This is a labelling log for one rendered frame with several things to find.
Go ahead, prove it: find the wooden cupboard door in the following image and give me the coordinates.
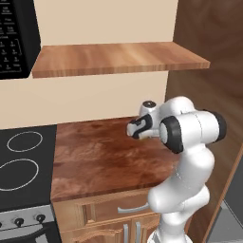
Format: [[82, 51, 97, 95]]
[[130, 216, 163, 243], [61, 225, 128, 243]]

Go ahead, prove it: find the wooden fridge housing panel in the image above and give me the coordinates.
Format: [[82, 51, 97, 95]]
[[164, 0, 243, 243]]

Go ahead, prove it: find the grey fridge door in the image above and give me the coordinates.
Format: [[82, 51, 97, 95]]
[[205, 151, 243, 243]]

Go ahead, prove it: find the wooden drawer front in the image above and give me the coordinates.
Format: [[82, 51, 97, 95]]
[[75, 191, 157, 228]]

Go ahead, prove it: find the black hob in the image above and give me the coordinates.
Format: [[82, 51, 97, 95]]
[[0, 124, 59, 214]]

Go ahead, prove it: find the black oven knob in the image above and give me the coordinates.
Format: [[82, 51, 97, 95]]
[[35, 214, 47, 224], [14, 217, 26, 228]]

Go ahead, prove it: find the black microwave oven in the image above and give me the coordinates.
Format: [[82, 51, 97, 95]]
[[0, 0, 43, 81]]

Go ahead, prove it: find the grey oven front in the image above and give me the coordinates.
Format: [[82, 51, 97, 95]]
[[0, 204, 64, 243]]

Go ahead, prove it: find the wooden wall shelf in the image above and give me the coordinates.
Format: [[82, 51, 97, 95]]
[[31, 41, 212, 80]]

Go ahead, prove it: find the grey drawer handle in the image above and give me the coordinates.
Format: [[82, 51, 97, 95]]
[[117, 203, 150, 215]]

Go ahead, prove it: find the grey cupboard door handle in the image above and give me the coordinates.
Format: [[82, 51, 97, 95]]
[[135, 221, 142, 243], [122, 223, 129, 243]]

